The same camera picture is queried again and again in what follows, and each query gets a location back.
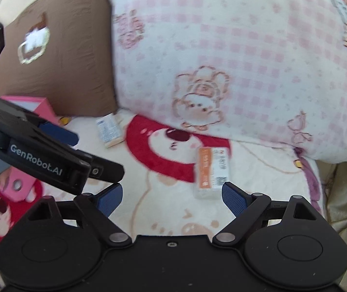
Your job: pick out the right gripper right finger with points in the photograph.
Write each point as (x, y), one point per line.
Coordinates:
(248, 210)

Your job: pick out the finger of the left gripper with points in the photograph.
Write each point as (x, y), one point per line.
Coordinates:
(103, 169)
(59, 133)

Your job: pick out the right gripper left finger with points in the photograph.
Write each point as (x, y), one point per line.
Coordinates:
(96, 210)

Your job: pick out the clear floss pick box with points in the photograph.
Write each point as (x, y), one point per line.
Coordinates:
(212, 170)

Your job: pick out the white tissue pack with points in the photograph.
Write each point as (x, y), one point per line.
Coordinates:
(109, 130)

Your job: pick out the brown embroidered pillow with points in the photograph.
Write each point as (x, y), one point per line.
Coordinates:
(61, 50)

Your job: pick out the pink checkered bunny pillow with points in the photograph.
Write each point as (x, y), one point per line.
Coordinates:
(268, 72)

